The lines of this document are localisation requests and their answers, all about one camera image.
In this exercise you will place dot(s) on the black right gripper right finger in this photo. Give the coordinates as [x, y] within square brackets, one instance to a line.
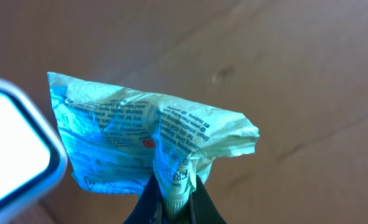
[201, 207]

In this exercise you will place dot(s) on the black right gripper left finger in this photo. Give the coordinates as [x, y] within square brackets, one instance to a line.
[149, 208]

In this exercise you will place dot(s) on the teal wet wipes pack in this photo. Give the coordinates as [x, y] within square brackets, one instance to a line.
[117, 138]

